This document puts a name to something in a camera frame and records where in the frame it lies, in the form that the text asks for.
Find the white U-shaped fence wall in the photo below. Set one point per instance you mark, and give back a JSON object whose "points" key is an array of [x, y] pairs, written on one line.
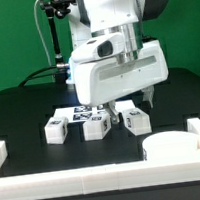
{"points": [[104, 178]]}

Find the white marker base plate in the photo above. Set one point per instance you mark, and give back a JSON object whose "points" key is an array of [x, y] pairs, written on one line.
{"points": [[82, 113]]}

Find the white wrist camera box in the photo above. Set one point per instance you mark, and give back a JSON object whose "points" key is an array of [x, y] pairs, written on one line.
{"points": [[100, 47]]}

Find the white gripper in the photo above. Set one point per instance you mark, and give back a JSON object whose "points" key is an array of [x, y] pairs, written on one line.
{"points": [[103, 81]]}

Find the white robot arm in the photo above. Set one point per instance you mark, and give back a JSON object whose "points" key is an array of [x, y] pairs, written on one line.
{"points": [[93, 18]]}

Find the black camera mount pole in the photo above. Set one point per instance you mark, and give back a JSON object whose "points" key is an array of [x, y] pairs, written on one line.
{"points": [[57, 9]]}

